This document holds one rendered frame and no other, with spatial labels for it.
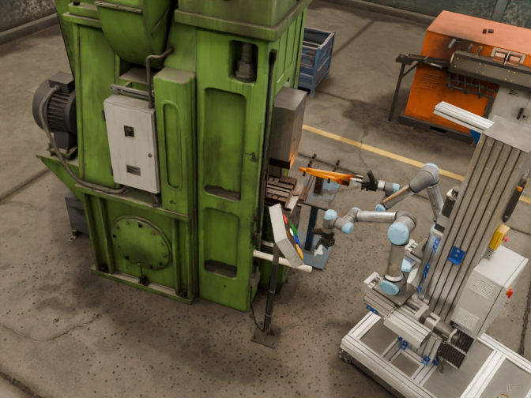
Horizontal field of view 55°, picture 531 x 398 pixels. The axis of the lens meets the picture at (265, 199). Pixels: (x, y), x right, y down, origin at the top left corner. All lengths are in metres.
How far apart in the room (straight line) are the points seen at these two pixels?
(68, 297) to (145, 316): 0.67
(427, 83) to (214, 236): 3.95
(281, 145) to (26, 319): 2.42
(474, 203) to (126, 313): 2.75
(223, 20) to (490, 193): 1.72
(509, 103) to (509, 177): 3.93
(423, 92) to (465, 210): 3.98
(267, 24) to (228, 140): 0.87
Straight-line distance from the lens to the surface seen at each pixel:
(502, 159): 2.94
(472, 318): 3.51
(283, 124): 3.40
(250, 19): 2.89
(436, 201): 3.80
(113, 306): 4.42
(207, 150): 3.45
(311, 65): 7.30
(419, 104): 7.07
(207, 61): 3.12
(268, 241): 4.10
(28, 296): 4.67
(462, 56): 6.59
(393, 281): 3.28
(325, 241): 3.39
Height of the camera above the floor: 3.34
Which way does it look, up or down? 38 degrees down
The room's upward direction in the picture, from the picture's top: 5 degrees clockwise
